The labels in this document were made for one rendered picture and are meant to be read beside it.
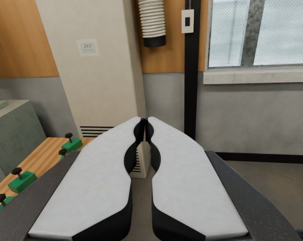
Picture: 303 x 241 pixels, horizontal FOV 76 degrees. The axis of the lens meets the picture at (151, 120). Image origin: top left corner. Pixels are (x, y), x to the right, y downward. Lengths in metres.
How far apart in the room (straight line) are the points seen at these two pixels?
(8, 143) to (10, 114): 0.22
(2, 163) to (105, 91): 0.94
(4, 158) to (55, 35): 0.98
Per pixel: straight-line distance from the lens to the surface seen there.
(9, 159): 1.86
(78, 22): 1.33
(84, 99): 1.47
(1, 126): 1.78
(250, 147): 1.95
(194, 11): 1.40
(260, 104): 1.74
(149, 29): 1.32
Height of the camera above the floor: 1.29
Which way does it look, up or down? 30 degrees down
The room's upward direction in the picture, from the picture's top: 5 degrees counter-clockwise
